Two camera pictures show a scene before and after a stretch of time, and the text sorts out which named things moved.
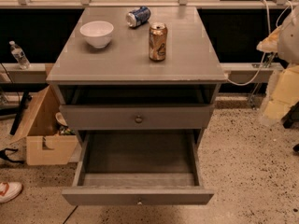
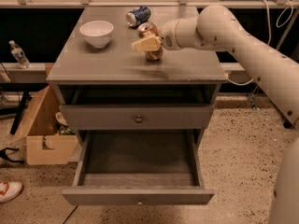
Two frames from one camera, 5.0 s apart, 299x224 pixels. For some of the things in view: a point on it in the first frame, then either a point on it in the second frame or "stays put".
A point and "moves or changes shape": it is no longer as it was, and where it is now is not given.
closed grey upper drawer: x=77 y=118 stays put
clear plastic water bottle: x=19 y=56 stays put
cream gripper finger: x=270 y=45 → x=167 y=38
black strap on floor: x=5 y=156 stays put
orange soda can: x=158 y=41 moves or changes shape
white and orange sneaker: x=8 y=190 stays put
